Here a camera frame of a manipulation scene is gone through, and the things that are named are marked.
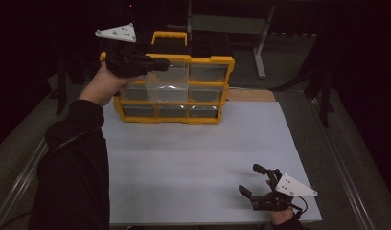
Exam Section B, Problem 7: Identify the white table mat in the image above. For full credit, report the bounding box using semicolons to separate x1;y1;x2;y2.
101;97;323;226

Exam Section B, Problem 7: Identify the set of cabinet drawers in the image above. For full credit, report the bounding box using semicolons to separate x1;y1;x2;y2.
120;60;230;119

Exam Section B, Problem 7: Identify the yellow black organizer cabinet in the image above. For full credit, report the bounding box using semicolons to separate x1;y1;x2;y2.
98;28;236;125

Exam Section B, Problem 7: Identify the clear plastic drawer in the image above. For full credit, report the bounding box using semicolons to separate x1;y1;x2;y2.
145;61;190;104

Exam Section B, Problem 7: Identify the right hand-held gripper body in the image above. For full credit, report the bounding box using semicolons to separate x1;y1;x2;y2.
249;168;319;213

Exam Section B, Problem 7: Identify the person's right hand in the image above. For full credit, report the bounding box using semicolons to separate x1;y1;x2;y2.
265;179;295;226

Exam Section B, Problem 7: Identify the grey metal stand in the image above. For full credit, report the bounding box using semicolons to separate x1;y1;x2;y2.
186;0;277;80

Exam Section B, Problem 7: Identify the person's left hand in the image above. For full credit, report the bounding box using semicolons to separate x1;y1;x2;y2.
78;61;144;107

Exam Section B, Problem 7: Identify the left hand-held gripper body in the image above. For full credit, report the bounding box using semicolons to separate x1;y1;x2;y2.
95;22;154;79

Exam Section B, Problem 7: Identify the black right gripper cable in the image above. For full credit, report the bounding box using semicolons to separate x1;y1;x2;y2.
292;195;310;220

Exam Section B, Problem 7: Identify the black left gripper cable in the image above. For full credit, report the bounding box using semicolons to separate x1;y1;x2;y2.
48;126;104;155

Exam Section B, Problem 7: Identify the aluminium floor rail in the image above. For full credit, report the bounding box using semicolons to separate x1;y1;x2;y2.
310;95;375;230
0;80;102;229

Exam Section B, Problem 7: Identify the black metal stand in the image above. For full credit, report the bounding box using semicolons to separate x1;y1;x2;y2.
269;32;335;128

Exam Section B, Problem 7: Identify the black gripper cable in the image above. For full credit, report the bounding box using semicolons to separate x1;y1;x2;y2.
292;195;310;220
48;126;104;155

